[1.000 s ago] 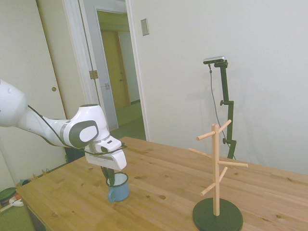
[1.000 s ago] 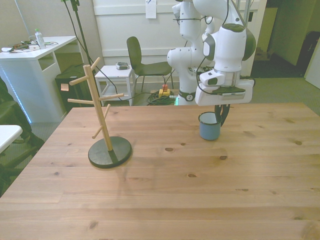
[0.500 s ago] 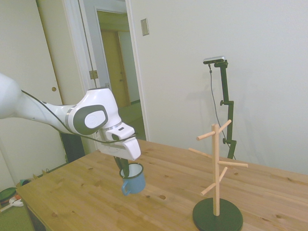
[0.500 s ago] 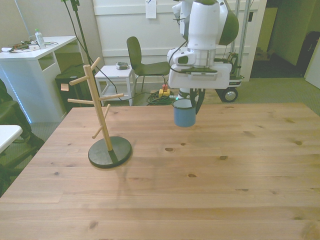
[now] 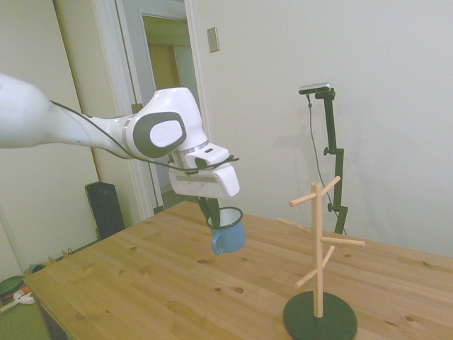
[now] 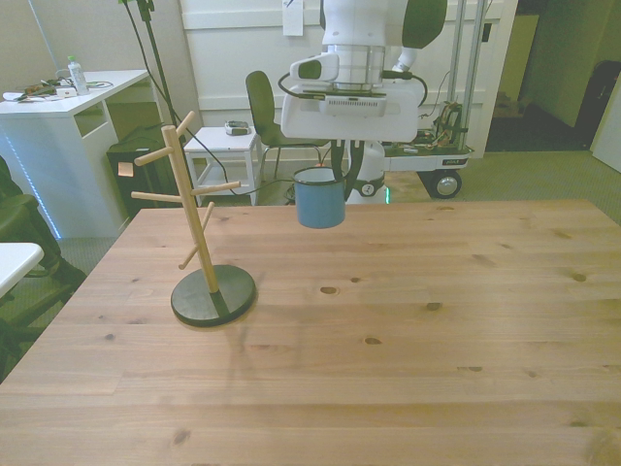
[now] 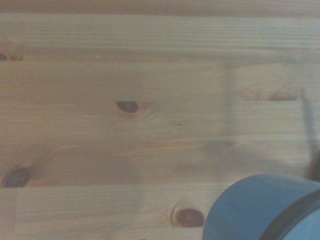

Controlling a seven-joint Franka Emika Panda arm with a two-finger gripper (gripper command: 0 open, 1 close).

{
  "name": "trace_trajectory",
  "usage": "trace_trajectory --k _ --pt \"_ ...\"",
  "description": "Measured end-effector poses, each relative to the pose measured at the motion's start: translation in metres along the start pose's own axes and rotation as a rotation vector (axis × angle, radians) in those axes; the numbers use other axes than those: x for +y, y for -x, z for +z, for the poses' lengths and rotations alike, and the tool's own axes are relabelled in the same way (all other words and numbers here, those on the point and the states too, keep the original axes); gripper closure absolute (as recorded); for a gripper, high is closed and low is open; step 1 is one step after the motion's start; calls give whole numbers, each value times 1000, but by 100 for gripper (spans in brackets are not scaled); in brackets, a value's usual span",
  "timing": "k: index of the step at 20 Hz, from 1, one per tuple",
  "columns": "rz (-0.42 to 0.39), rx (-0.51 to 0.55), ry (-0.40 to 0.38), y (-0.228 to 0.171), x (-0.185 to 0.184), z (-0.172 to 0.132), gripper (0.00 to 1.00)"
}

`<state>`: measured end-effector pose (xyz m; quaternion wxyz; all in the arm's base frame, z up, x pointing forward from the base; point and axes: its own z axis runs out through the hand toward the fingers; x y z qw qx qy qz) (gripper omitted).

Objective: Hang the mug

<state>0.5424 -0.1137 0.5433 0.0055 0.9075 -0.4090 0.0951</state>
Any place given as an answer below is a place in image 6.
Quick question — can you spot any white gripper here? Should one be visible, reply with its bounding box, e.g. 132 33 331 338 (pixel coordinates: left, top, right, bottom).
281 80 420 201

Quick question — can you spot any blue enamel mug dark rim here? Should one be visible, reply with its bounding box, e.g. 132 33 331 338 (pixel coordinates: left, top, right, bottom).
293 167 347 230

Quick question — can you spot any black tripod stand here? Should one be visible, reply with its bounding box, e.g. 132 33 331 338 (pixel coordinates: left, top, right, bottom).
117 0 181 128

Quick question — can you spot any clear plastic bottle green cap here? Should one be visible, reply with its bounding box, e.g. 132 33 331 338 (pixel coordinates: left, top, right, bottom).
66 54 90 96

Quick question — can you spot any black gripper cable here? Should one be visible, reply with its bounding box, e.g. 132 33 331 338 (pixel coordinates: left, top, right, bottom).
381 70 429 107

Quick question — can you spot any black office chair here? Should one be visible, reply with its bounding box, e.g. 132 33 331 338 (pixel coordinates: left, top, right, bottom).
0 154 89 385

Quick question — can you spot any small white side table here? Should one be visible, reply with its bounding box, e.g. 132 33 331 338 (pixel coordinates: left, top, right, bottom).
182 125 264 206

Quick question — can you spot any white rounded table top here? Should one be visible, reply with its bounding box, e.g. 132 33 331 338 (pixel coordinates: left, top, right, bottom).
0 242 46 298

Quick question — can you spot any white desk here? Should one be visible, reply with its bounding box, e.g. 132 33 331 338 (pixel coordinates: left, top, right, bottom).
0 69 162 240

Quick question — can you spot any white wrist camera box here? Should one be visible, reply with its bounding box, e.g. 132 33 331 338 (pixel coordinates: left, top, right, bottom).
317 92 390 118

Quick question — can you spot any black floor cable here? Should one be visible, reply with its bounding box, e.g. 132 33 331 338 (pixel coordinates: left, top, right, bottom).
182 126 298 197

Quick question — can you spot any black box with orange note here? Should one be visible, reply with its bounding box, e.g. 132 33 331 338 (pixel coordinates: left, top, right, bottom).
106 124 191 220

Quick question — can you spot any black camera cable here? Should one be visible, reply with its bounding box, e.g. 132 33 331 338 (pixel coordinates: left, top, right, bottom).
278 71 325 101

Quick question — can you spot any white paper sheet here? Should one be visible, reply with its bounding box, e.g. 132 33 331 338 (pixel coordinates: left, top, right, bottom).
281 0 305 38

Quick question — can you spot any mobile cart with metal frame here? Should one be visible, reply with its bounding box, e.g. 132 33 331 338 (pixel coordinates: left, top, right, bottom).
381 0 492 201

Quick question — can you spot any clutter of tools and cables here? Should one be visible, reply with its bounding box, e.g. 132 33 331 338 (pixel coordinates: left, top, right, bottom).
1 76 79 104

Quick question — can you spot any wooden mug tree black base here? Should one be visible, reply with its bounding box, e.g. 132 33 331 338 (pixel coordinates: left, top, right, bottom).
131 110 258 328

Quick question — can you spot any dark green chair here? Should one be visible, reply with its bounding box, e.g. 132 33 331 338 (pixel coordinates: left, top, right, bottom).
245 70 332 182

